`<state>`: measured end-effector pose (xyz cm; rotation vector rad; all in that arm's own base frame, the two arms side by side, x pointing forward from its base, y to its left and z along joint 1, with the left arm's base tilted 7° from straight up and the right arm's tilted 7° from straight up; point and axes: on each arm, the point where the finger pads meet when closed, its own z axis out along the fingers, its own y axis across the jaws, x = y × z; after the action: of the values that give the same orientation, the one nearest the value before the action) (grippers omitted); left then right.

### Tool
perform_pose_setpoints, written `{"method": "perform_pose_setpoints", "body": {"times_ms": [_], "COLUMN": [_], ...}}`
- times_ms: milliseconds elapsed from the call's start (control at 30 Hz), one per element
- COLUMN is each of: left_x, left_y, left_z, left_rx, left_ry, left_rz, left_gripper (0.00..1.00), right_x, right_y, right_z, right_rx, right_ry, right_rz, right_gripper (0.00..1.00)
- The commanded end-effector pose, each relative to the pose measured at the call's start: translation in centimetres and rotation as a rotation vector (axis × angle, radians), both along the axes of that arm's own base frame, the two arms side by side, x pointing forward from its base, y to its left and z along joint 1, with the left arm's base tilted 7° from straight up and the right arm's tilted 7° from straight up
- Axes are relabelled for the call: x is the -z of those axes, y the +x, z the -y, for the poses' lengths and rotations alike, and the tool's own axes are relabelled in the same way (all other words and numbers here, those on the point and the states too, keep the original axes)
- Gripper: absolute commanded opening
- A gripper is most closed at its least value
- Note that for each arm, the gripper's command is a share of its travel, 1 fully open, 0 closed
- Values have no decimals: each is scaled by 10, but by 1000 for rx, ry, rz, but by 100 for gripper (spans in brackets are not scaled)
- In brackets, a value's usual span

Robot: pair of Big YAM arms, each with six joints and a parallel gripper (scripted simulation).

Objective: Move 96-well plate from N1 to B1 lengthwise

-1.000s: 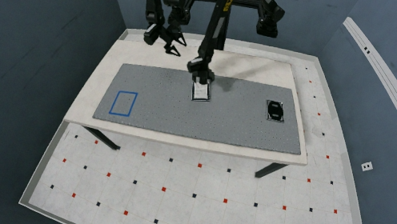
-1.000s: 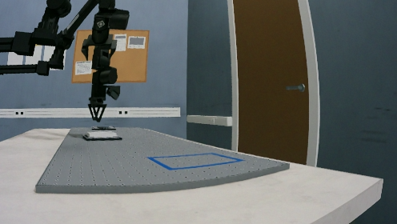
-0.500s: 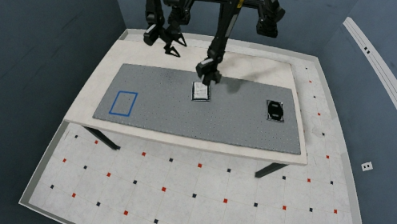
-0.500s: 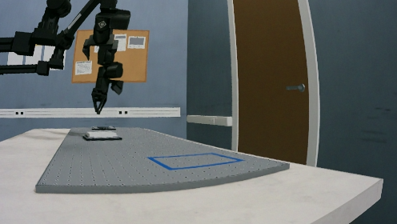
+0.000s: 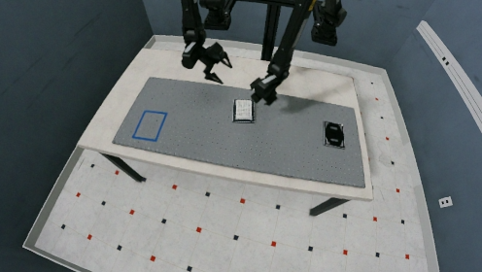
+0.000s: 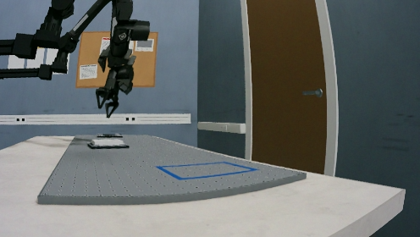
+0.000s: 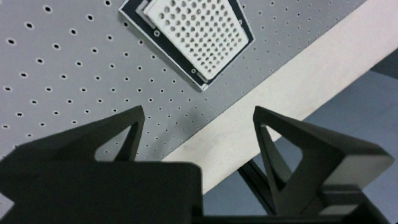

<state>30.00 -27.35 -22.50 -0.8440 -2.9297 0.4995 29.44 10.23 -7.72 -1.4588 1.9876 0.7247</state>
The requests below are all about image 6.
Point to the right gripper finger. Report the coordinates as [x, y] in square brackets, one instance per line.
[102, 63]
[129, 67]

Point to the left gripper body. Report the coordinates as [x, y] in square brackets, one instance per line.
[112, 95]

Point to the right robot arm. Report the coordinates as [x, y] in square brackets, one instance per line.
[137, 31]

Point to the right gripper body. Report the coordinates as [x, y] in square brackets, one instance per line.
[118, 53]

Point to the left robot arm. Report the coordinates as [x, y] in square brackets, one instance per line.
[117, 71]

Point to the grey rectangular work surface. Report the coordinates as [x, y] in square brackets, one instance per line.
[85, 176]

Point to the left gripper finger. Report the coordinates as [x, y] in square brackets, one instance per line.
[104, 93]
[111, 104]

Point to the white well plate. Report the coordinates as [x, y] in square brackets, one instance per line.
[107, 143]

